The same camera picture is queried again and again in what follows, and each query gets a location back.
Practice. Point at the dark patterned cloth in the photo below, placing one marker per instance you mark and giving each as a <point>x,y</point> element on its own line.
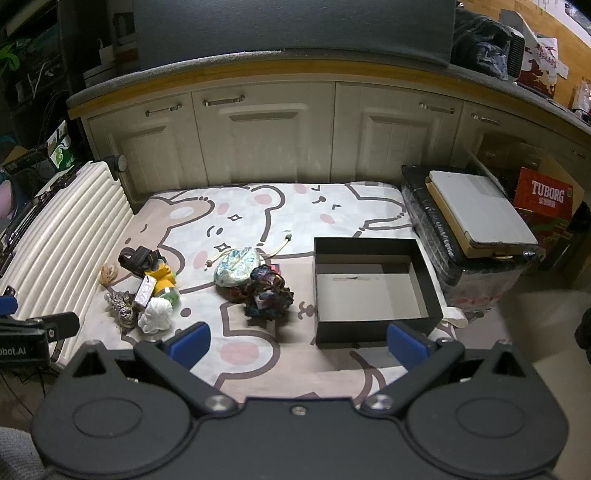
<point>268,293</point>

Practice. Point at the green and white box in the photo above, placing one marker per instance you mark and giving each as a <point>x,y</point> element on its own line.
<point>62,152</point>

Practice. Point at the white appliance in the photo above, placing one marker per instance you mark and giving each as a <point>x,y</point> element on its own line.
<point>515,44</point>

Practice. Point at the black plastic-wrapped storage bin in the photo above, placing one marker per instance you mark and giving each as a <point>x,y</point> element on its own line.
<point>425,217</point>

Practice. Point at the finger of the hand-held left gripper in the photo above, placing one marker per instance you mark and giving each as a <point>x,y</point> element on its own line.
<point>7,305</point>
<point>60,325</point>

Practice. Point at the white plastic bag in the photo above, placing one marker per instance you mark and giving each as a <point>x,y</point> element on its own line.
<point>455,318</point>

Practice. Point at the black box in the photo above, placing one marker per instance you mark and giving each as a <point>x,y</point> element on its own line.
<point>369,295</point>

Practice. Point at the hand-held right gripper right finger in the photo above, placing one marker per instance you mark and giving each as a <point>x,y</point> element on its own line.
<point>406,344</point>

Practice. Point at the bear printed blanket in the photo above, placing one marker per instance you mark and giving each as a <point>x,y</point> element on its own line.
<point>277,217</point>

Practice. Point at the cream cabinet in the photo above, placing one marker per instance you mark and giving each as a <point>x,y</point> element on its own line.
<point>277,138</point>

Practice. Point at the white folder on cardboard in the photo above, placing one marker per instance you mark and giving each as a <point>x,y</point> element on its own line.
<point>480,251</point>

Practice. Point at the person's grey trousers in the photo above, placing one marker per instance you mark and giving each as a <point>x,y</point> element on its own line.
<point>11,454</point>

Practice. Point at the red and white paper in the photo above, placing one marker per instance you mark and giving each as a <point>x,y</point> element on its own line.
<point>542,64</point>

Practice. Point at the brown cardboard box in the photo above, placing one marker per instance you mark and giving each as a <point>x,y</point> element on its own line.
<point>503,152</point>

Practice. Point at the black plastic bag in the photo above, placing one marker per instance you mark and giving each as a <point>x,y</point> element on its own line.
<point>480,41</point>

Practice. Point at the yellow toy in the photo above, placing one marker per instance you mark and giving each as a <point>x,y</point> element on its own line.
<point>164,276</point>

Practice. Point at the grey countertop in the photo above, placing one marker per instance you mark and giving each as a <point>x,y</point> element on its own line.
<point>184,69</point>

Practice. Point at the silver tinsel bundle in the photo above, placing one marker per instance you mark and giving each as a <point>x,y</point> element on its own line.
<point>121,308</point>

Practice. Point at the red carton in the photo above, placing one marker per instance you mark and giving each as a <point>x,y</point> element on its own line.
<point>545,194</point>

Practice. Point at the white ribbed suitcase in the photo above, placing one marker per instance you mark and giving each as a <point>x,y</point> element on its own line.
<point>60,240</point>

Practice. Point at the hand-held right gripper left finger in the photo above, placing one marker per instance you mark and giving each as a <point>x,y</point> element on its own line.
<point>189,344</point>

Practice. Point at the silver rectangular tag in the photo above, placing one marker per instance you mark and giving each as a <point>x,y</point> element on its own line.
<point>144,290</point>

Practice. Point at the white yarn ball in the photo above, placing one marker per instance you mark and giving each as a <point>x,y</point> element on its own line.
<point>154,316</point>

